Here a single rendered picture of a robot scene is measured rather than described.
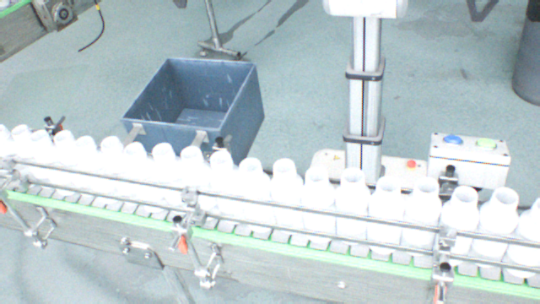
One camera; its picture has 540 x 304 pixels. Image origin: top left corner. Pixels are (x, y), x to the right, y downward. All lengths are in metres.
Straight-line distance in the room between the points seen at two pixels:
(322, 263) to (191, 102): 0.92
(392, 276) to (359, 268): 0.06
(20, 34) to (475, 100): 2.35
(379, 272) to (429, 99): 2.01
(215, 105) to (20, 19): 1.02
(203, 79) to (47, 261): 1.30
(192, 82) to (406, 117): 1.43
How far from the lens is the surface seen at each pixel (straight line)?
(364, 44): 1.33
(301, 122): 2.64
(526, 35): 2.75
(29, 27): 2.28
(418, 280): 0.89
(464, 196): 0.79
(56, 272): 2.39
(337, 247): 0.88
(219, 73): 1.51
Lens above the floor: 1.74
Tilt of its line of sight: 45 degrees down
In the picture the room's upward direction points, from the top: 10 degrees counter-clockwise
